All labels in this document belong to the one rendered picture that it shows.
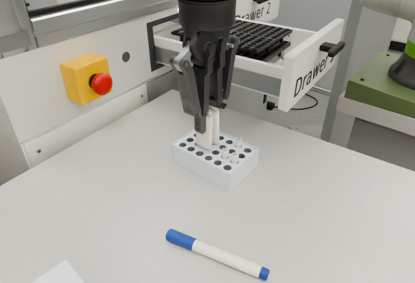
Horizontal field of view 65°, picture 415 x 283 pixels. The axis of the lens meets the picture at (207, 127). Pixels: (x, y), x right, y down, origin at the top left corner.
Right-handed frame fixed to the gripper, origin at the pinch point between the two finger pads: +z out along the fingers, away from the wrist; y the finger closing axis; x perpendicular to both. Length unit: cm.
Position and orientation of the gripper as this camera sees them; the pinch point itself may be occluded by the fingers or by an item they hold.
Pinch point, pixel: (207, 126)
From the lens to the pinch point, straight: 52.6
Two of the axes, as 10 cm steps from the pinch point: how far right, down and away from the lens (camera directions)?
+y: 6.3, -4.3, 6.5
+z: 0.0, 8.4, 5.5
